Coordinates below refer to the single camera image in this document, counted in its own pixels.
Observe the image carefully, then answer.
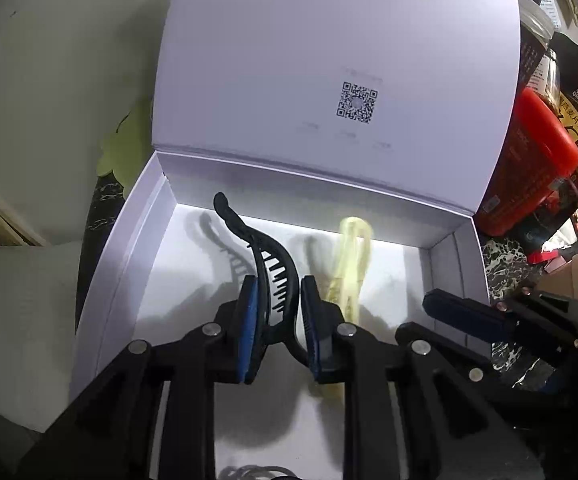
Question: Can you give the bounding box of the red and white snack packet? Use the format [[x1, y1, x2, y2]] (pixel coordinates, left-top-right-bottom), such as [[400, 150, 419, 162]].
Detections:
[[524, 199, 578, 267]]

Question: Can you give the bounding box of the red lidded canister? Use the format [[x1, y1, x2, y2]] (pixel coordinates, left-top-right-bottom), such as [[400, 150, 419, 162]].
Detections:
[[473, 87, 578, 237]]

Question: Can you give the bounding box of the white hinged-lid gift box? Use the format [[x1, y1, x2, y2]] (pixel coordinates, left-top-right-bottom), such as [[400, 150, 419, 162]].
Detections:
[[69, 0, 522, 480]]

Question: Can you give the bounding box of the tall dark clear-lid jar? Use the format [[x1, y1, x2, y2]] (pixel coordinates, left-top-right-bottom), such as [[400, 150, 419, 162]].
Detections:
[[512, 0, 562, 98]]

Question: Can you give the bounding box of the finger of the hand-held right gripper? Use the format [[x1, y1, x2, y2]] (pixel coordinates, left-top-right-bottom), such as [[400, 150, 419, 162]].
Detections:
[[444, 352, 545, 426], [423, 287, 578, 361]]

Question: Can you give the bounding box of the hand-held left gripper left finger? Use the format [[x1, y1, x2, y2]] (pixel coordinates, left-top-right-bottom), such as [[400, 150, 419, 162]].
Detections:
[[19, 276, 271, 480]]

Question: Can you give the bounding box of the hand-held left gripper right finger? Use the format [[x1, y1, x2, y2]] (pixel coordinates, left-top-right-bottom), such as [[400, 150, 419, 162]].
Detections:
[[301, 275, 545, 480]]

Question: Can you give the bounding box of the pale yellow hair clip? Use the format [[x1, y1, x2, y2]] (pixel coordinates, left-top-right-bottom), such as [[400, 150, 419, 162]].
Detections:
[[306, 216, 376, 398]]

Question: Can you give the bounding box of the light green soft object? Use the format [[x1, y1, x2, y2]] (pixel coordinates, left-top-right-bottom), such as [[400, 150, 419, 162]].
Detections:
[[96, 99, 156, 187]]

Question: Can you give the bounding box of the black claw hair clip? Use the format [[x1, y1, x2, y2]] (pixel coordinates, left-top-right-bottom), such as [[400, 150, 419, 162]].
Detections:
[[213, 191, 315, 386]]

